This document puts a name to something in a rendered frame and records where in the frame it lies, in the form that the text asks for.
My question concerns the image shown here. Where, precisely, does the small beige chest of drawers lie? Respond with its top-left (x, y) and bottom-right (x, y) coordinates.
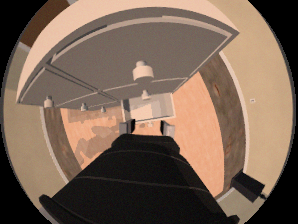
top-left (16, 0), bottom-right (240, 108)

